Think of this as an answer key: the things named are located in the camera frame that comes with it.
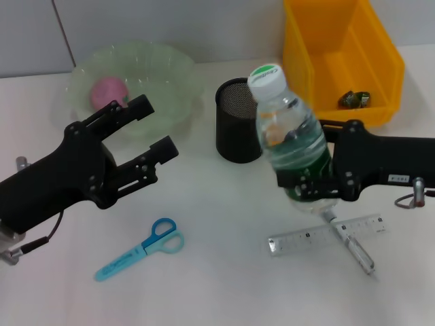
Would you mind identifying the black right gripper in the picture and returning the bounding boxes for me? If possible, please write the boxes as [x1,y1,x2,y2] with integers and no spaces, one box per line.
[277,118,435,202]

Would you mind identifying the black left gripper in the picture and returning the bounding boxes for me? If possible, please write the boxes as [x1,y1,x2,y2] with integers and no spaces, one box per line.
[0,94,180,235]

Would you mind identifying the clear green-label water bottle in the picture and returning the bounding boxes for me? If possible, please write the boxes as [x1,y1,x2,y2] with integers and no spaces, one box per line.
[247,63,343,215]

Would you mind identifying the pink toy peach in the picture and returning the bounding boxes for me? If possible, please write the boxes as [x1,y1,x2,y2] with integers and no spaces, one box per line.
[90,76,132,110]

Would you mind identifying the green plastic wrapper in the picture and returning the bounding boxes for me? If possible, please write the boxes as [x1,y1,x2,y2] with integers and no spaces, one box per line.
[337,90,372,109]

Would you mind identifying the green glass fruit plate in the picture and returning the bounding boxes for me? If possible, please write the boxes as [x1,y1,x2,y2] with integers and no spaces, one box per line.
[66,40,205,140]

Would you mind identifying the black mesh pen cup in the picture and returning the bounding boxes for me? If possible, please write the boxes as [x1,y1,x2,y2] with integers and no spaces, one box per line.
[214,77,265,164]

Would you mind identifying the clear plastic ruler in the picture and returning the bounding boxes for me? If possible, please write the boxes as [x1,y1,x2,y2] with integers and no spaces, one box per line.
[267,213,388,259]

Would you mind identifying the silver ballpoint pen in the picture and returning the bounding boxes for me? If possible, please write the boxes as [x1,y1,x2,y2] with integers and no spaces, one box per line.
[321,210,379,280]

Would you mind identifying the blue scissors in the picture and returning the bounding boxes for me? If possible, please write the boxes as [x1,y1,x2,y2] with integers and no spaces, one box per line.
[94,217,186,283]

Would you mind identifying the yellow plastic bin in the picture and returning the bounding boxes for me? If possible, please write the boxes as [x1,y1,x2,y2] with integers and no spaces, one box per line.
[281,0,406,129]

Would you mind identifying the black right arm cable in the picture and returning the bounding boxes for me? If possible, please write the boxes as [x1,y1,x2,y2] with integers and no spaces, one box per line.
[394,189,435,210]

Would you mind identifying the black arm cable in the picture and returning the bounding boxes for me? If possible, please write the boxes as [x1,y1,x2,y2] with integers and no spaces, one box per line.
[10,210,65,259]
[394,189,435,210]

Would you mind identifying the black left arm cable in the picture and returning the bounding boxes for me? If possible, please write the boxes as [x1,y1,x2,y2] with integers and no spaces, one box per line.
[10,210,65,259]

